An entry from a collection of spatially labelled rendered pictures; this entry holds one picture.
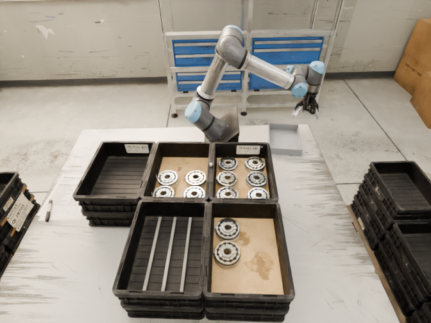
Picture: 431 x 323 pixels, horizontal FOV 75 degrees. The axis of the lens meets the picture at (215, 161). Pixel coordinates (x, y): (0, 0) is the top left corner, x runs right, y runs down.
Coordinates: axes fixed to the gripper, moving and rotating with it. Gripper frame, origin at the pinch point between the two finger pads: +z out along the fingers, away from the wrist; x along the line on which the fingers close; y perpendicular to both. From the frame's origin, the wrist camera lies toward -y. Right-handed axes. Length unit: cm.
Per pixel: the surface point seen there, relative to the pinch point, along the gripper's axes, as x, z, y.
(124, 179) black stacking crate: -95, 6, 56
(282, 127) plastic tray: -10.1, 16.7, -13.1
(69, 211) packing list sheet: -122, 19, 71
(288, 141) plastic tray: -6.4, 18.6, 0.5
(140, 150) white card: -91, 1, 39
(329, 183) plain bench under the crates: 13.9, 19.0, 35.3
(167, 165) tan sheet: -75, 6, 44
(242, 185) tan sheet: -34, 6, 54
